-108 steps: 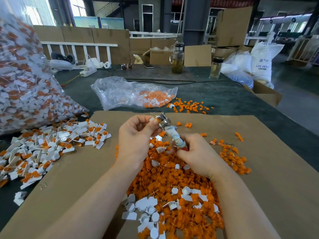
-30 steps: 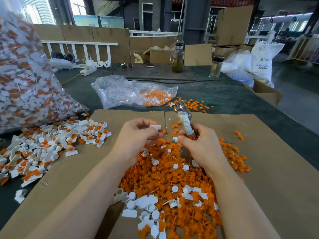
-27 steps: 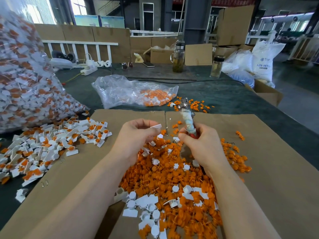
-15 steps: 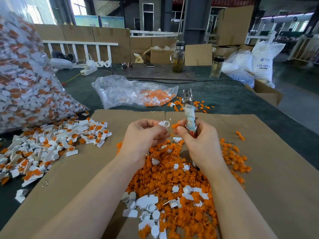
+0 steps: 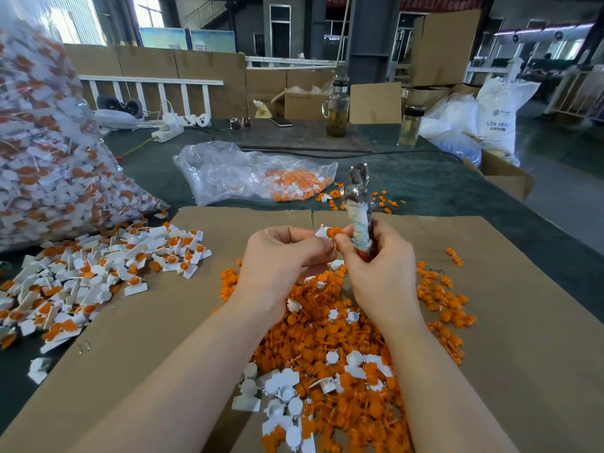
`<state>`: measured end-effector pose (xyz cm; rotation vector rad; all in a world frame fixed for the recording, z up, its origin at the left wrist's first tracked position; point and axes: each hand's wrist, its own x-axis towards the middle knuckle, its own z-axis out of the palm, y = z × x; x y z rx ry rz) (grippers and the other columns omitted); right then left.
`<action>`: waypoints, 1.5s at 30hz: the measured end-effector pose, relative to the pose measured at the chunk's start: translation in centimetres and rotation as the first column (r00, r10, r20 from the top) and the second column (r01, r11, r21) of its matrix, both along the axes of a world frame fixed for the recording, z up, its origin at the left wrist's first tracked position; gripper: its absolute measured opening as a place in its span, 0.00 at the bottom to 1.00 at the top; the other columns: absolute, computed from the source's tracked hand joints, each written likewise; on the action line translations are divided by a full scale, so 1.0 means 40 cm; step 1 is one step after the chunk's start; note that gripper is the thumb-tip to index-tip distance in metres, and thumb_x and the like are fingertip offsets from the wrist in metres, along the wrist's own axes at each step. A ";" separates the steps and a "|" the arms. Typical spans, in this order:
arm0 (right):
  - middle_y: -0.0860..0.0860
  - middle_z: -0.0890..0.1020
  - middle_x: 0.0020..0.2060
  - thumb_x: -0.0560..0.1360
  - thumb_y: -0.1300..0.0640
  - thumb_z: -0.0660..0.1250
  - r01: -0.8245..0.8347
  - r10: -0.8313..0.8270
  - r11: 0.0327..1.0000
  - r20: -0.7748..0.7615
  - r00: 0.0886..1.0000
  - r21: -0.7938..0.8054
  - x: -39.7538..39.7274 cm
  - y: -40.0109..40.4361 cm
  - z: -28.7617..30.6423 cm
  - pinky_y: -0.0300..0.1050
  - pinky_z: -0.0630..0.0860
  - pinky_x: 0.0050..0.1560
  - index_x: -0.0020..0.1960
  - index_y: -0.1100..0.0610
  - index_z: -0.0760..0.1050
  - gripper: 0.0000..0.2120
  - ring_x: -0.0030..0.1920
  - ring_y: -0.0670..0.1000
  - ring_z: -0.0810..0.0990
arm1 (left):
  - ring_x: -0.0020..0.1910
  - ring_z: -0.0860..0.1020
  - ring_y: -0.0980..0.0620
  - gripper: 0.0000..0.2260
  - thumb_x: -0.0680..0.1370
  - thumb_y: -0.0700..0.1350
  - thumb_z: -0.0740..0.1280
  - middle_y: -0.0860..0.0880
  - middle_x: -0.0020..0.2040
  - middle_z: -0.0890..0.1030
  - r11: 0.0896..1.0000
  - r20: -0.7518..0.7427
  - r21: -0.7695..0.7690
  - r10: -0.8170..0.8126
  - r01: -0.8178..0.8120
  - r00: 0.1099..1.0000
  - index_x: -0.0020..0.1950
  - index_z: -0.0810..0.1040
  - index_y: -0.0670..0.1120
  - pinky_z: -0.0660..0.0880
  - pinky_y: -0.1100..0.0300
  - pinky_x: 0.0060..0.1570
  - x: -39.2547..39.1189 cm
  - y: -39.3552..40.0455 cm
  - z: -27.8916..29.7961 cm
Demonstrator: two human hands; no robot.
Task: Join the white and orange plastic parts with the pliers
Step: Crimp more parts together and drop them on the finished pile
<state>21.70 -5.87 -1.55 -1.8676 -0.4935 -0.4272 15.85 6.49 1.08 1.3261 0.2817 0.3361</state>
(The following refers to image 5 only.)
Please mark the person's left hand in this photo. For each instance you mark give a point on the person's left hand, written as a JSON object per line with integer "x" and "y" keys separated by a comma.
{"x": 274, "y": 273}

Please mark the flat brown cardboard panel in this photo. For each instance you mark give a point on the flat brown cardboard panel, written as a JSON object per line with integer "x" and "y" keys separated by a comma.
{"x": 376, "y": 102}

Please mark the dark steel pillar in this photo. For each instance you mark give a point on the dark steel pillar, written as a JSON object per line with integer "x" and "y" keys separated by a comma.
{"x": 374, "y": 38}

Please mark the glass bottle with black lid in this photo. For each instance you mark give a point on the glass bottle with black lid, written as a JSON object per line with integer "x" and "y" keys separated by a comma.
{"x": 411, "y": 125}

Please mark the row of upright cardboard sheets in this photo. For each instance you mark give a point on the row of upright cardboard sheets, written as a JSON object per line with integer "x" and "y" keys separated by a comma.
{"x": 225, "y": 69}

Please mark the tall brown cardboard box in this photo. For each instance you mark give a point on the tall brown cardboard box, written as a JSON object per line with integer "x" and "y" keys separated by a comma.
{"x": 446, "y": 47}

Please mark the brown cardboard sheet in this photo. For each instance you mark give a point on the brown cardboard sheet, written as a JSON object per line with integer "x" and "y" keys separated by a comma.
{"x": 109, "y": 354}
{"x": 557, "y": 335}

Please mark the white woven sack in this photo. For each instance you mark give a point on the white woven sack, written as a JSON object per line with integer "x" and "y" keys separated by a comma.
{"x": 507, "y": 113}

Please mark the pile of orange and white parts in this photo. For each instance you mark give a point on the pile of orange and white parts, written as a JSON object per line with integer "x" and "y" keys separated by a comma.
{"x": 344, "y": 377}

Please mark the clear blue plastic bag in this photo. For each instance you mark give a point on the clear blue plastic bag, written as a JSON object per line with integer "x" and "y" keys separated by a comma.
{"x": 452, "y": 130}

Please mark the small clear plastic bag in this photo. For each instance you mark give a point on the small clear plastic bag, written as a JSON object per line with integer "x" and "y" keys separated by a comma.
{"x": 226, "y": 172}

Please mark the large clear bag of seals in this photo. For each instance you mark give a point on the large clear bag of seals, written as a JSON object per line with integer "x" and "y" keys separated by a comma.
{"x": 61, "y": 174}

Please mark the person's left forearm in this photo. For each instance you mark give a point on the person's left forearm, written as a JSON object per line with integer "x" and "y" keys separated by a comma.
{"x": 160, "y": 396}

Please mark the scatter of orange offcuts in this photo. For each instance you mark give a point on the scatter of orange offcuts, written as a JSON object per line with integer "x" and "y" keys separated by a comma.
{"x": 387, "y": 200}

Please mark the white railing frame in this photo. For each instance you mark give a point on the white railing frame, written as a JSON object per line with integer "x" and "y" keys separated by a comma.
{"x": 151, "y": 81}

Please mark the open cardboard box with paper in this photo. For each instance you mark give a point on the open cardboard box with paper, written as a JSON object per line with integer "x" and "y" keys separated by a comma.
{"x": 303, "y": 104}

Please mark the glass tea jar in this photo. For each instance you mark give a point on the glass tea jar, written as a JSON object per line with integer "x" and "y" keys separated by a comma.
{"x": 337, "y": 107}

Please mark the white metal rack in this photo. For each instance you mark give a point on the white metal rack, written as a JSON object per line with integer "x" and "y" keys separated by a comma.
{"x": 583, "y": 89}

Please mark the white power strip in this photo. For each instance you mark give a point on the white power strip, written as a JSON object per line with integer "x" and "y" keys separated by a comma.
{"x": 169, "y": 132}

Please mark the white oval plastic device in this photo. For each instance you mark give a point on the white oval plastic device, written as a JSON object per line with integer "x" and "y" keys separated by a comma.
{"x": 115, "y": 119}

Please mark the open brown cardboard box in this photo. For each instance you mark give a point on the open brown cardboard box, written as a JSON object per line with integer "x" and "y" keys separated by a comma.
{"x": 500, "y": 175}

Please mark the pile of assembled white-orange parts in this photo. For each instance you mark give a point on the pile of assembled white-orange parts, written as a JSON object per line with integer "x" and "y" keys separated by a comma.
{"x": 68, "y": 286}

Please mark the person's right hand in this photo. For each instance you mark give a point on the person's right hand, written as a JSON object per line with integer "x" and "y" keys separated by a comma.
{"x": 382, "y": 278}

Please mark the black phone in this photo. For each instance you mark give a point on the black phone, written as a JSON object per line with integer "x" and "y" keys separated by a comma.
{"x": 282, "y": 121}

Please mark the orange white plastic piece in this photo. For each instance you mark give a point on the orange white plastic piece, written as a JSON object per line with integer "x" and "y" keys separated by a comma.
{"x": 198, "y": 253}

